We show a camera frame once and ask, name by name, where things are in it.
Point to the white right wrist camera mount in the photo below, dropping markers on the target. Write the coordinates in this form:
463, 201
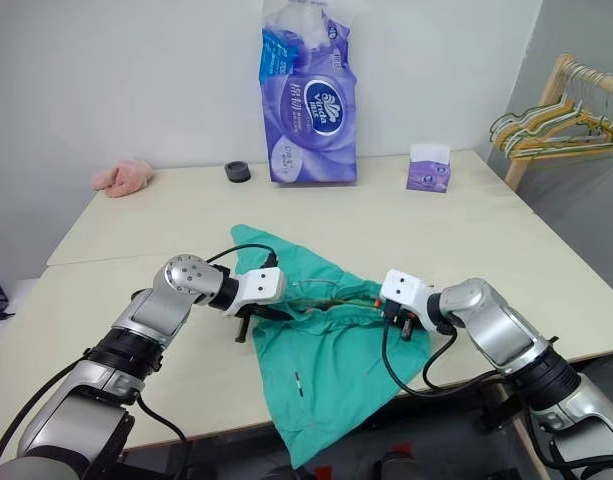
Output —
403, 290

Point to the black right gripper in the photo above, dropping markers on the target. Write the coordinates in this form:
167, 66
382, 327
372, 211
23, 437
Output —
401, 314

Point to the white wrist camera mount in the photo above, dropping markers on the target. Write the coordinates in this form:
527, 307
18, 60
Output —
403, 290
258, 290

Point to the pink cloth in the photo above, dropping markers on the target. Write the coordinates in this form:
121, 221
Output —
122, 177

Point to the teal green cloth garment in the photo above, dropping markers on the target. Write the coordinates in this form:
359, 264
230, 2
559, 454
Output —
331, 380

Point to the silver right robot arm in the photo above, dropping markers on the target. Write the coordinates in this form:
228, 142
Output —
511, 330

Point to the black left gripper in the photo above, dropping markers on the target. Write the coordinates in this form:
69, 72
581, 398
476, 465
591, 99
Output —
266, 315

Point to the black tape roll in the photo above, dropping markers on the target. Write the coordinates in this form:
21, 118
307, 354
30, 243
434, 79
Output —
237, 171

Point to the wooden clothes rack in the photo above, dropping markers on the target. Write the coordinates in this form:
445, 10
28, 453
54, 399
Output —
538, 120

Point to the black table clamp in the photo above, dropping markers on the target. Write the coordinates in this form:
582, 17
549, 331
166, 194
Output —
496, 417

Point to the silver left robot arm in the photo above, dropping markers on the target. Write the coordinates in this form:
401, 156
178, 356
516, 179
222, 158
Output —
151, 310

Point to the large purple tissue pack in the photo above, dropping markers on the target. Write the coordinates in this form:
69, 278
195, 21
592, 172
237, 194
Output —
311, 100

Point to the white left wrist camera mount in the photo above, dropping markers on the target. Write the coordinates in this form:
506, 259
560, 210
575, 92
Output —
258, 290

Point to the small purple tissue pack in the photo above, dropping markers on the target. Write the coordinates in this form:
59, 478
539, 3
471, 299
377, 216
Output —
428, 172

